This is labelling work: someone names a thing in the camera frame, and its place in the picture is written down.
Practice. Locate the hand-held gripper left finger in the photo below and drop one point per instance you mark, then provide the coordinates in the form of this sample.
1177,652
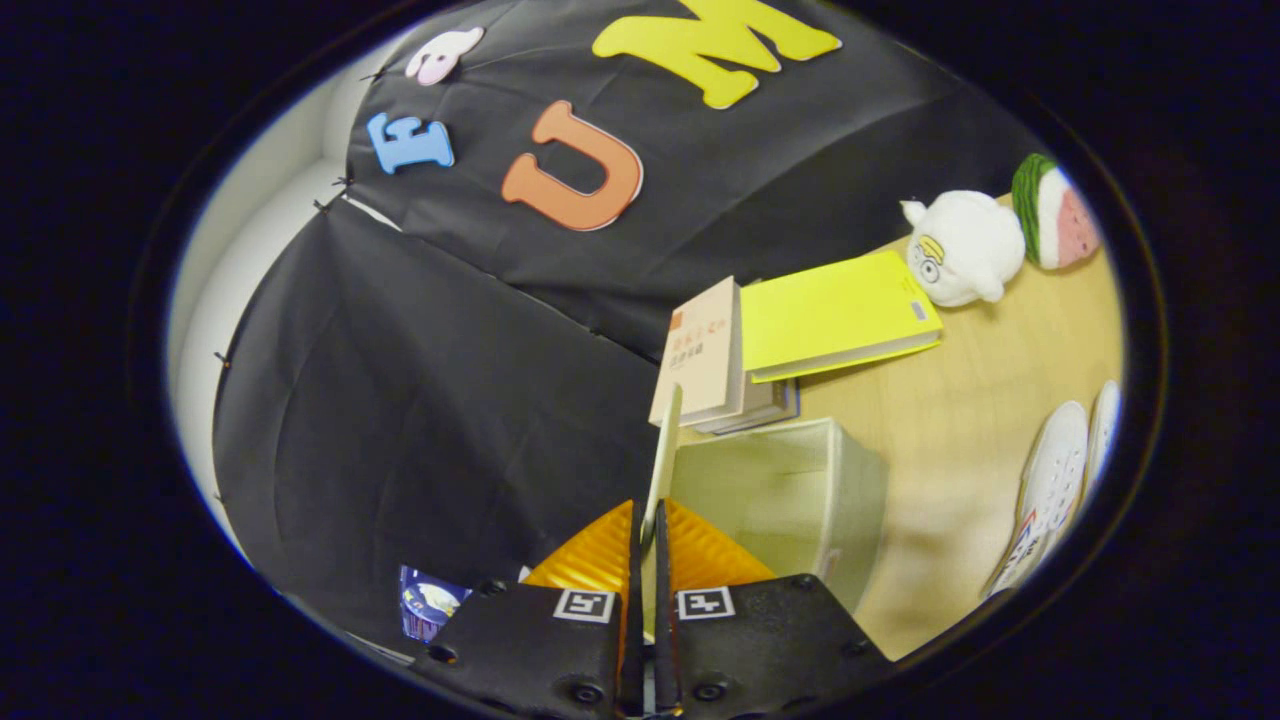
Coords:
635,640

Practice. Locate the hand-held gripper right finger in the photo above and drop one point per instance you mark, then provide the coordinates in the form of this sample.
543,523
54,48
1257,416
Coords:
663,640

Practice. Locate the fabric storage box with lid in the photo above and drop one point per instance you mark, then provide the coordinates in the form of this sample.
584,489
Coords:
780,480

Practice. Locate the white canvas shoe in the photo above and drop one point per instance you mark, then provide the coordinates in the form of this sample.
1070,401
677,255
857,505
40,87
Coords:
1055,480
1105,430

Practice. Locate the computer monitor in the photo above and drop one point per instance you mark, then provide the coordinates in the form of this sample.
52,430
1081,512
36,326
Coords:
430,600

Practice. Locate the beige book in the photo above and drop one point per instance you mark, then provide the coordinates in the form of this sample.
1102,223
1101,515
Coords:
700,340

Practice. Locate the yellow book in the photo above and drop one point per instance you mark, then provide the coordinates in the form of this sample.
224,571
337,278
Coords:
830,310

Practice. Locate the white plush toy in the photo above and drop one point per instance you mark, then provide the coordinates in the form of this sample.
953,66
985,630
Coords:
970,245

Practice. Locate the watermelon slice plush toy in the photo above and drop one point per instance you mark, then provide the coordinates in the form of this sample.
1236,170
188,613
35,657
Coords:
1060,220

